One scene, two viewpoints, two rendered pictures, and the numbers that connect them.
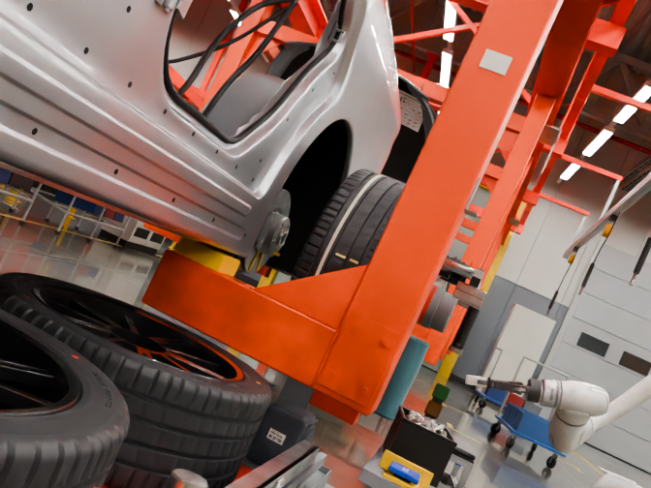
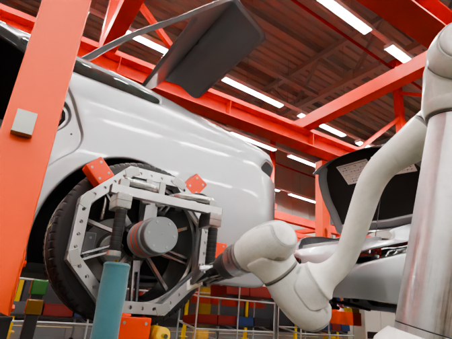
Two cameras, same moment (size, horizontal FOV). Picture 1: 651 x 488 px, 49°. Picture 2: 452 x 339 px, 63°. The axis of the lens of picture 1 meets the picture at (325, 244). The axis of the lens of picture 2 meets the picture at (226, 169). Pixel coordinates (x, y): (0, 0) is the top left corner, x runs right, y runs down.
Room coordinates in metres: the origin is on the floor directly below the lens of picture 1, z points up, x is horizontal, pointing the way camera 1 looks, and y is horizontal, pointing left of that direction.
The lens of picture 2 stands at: (1.56, -1.56, 0.64)
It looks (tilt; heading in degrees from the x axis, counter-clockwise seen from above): 20 degrees up; 47
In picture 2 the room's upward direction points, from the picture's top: 5 degrees clockwise
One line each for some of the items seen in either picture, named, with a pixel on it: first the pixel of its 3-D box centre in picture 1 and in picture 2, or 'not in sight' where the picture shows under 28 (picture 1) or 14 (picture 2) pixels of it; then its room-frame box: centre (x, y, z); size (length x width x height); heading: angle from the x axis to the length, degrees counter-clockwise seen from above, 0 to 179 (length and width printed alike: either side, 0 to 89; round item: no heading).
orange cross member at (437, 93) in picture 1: (379, 88); not in sight; (6.26, 0.15, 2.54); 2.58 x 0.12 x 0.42; 77
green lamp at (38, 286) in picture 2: (441, 391); (38, 287); (1.94, -0.46, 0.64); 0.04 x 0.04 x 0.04; 77
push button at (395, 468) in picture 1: (403, 474); not in sight; (1.58, -0.37, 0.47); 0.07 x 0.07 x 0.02; 77
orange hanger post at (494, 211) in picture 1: (457, 216); not in sight; (6.01, -0.93, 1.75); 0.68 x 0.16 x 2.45; 77
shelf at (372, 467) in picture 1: (403, 473); not in sight; (1.74, -0.41, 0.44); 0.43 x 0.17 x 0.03; 167
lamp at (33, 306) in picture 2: (433, 409); (33, 307); (1.94, -0.46, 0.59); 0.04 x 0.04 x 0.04; 77
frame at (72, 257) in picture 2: not in sight; (144, 239); (2.34, -0.30, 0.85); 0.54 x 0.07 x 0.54; 167
